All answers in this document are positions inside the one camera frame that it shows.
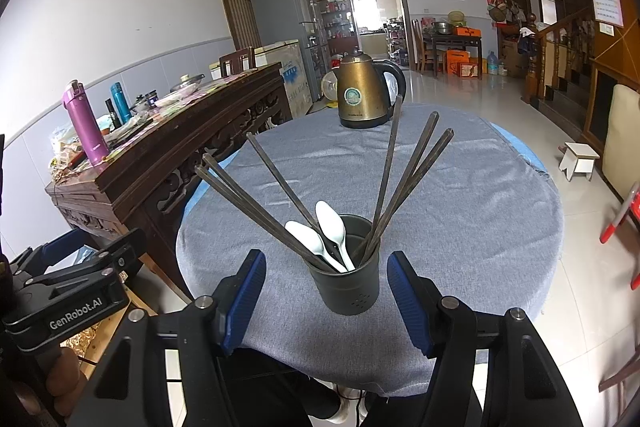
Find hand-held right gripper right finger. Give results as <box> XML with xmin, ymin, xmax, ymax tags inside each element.
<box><xmin>386</xmin><ymin>251</ymin><xmax>583</xmax><ymax>427</ymax></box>

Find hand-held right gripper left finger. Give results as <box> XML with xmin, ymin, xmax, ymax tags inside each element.
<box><xmin>67</xmin><ymin>249</ymin><xmax>267</xmax><ymax>427</ymax></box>

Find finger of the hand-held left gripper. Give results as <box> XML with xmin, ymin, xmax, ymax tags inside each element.
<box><xmin>9</xmin><ymin>230</ymin><xmax>87</xmax><ymax>279</ymax></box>
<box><xmin>29</xmin><ymin>227</ymin><xmax>149</xmax><ymax>304</ymax></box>

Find dark metal utensil holder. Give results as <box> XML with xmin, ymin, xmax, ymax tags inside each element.
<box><xmin>303</xmin><ymin>215</ymin><xmax>382</xmax><ymax>316</ymax></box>

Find white plastic spoon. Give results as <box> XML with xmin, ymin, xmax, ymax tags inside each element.
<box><xmin>314</xmin><ymin>200</ymin><xmax>357</xmax><ymax>272</ymax></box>
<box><xmin>284</xmin><ymin>220</ymin><xmax>349</xmax><ymax>274</ymax></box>

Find person's left hand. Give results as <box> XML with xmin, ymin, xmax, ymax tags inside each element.
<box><xmin>46</xmin><ymin>346</ymin><xmax>87</xmax><ymax>401</ymax></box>

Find grey tablecloth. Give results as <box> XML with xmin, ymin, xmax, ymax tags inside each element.
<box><xmin>176</xmin><ymin>102</ymin><xmax>565</xmax><ymax>398</ymax></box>

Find person's dark trousers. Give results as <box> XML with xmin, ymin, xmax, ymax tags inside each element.
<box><xmin>220</xmin><ymin>347</ymin><xmax>483</xmax><ymax>427</ymax></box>

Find purple thermos bottle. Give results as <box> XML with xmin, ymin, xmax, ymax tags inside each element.
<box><xmin>61</xmin><ymin>80</ymin><xmax>110</xmax><ymax>166</ymax></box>

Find carved wooden sideboard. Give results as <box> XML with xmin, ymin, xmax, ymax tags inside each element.
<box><xmin>45</xmin><ymin>63</ymin><xmax>293</xmax><ymax>304</ymax></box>

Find teal thermos bottle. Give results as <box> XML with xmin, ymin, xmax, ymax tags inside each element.
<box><xmin>111</xmin><ymin>82</ymin><xmax>132</xmax><ymax>124</ymax></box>

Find pan with glass lid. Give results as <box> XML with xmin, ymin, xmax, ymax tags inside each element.
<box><xmin>170</xmin><ymin>74</ymin><xmax>206</xmax><ymax>94</ymax></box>

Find bronze electric kettle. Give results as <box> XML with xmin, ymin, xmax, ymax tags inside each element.
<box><xmin>334</xmin><ymin>48</ymin><xmax>407</xmax><ymax>129</ymax></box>

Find dark wooden dining chair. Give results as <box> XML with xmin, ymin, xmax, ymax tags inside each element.
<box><xmin>597</xmin><ymin>326</ymin><xmax>640</xmax><ymax>394</ymax></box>

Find small white stool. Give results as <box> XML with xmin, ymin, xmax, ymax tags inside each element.
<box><xmin>558</xmin><ymin>142</ymin><xmax>601</xmax><ymax>182</ymax></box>

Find white electric fan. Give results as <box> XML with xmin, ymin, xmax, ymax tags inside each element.
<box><xmin>320</xmin><ymin>69</ymin><xmax>342</xmax><ymax>104</ymax></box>

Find red child chair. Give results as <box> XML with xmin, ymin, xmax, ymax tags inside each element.
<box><xmin>599</xmin><ymin>182</ymin><xmax>640</xmax><ymax>291</ymax></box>

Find white chest freezer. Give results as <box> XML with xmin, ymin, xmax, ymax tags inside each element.
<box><xmin>210</xmin><ymin>38</ymin><xmax>312</xmax><ymax>118</ymax></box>

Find wooden chair back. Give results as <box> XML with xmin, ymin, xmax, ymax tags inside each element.
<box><xmin>219</xmin><ymin>47</ymin><xmax>257</xmax><ymax>78</ymax></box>

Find orange carton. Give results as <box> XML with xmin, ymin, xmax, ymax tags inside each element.
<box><xmin>446</xmin><ymin>50</ymin><xmax>484</xmax><ymax>80</ymax></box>

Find dark wooden side table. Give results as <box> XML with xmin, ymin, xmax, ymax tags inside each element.
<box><xmin>422</xmin><ymin>32</ymin><xmax>484</xmax><ymax>80</ymax></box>

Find cream leather sofa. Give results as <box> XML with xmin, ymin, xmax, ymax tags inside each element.
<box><xmin>602</xmin><ymin>84</ymin><xmax>640</xmax><ymax>204</ymax></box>

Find grey refrigerator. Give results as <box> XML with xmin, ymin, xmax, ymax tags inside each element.
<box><xmin>244</xmin><ymin>0</ymin><xmax>322</xmax><ymax>104</ymax></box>

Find wooden stair railing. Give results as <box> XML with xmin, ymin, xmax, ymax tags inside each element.
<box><xmin>521</xmin><ymin>7</ymin><xmax>597</xmax><ymax>106</ymax></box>

